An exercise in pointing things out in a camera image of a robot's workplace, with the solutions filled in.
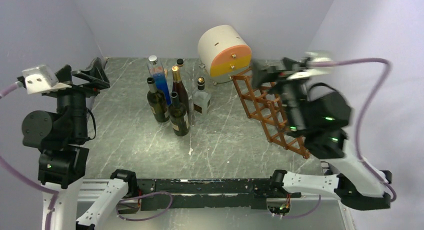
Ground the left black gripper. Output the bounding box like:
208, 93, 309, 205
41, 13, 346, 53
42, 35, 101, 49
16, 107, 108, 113
52, 56, 110, 139

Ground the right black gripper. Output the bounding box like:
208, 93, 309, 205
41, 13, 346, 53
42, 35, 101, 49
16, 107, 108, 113
250, 56, 313, 135

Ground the large clear plastic bottle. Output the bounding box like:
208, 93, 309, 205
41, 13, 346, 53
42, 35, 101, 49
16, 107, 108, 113
195, 63, 208, 78

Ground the blue square glass bottle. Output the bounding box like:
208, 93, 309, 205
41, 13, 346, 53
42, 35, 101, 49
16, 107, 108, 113
147, 55, 171, 106

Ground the dark bottle white label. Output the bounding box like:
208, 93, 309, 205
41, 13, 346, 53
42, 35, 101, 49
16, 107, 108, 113
146, 77, 170, 123

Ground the dark bottle copper cap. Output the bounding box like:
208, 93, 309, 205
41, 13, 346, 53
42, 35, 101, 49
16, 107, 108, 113
192, 76, 212, 115

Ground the clear glass bottle black cap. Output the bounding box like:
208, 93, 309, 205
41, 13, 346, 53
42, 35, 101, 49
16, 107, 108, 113
176, 58, 193, 105

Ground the gold foil top bottle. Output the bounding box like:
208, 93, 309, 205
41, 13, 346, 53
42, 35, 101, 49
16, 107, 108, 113
171, 65, 190, 114

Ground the dark green wine bottle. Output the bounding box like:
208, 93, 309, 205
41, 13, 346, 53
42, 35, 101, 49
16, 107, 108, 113
168, 91, 190, 137

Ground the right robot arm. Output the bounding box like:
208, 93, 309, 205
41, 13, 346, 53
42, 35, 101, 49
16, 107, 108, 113
250, 56, 396, 211

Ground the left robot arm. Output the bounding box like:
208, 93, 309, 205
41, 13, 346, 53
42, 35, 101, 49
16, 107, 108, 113
18, 57, 141, 230

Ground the brown wooden wine rack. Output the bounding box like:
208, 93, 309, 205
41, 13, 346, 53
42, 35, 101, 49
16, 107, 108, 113
230, 68, 310, 159

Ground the cream round drawer cabinet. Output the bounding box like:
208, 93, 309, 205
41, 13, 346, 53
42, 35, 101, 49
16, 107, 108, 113
197, 25, 252, 83

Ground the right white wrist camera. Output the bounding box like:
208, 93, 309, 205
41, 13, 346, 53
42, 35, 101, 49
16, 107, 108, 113
298, 50, 336, 77

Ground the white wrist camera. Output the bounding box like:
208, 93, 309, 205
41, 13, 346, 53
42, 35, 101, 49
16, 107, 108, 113
22, 65, 71, 95
298, 50, 336, 77

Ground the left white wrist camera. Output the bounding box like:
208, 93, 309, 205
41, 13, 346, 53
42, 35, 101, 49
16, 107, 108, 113
22, 65, 71, 95

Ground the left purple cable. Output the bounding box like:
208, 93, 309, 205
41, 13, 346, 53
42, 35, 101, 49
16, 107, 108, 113
0, 82, 60, 230

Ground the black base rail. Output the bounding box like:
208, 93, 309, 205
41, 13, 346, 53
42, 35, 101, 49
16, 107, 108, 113
137, 178, 301, 211

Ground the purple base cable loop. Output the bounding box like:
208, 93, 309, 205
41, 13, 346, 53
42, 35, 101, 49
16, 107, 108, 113
115, 191, 174, 222

